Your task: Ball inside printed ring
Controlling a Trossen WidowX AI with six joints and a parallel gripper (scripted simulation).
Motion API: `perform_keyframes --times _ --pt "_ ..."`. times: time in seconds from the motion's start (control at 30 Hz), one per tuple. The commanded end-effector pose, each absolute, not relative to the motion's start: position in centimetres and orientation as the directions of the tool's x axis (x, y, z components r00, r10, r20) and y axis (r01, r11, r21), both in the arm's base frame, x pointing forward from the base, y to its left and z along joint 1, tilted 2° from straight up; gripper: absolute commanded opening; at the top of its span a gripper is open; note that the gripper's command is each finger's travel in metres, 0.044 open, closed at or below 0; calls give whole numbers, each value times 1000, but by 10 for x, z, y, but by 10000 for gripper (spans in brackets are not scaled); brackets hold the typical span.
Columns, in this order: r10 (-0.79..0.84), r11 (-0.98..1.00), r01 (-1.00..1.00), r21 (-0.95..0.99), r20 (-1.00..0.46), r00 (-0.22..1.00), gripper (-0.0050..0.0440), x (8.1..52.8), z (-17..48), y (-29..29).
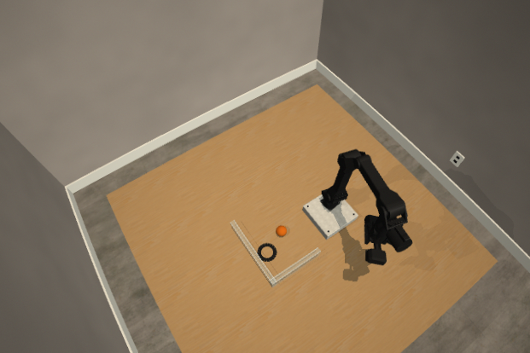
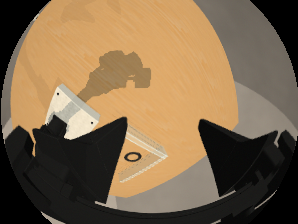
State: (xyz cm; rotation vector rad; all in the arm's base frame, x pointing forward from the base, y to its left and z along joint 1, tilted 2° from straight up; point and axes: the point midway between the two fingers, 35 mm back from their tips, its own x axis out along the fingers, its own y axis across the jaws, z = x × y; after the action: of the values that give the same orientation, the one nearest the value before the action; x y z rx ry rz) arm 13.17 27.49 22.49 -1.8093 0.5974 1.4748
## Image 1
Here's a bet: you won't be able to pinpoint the orange ball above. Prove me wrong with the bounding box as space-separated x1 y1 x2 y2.
276 225 287 236

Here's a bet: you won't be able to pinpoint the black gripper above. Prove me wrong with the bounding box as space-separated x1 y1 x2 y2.
364 215 387 265

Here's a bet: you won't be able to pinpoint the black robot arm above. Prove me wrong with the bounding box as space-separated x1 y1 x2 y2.
320 149 412 252

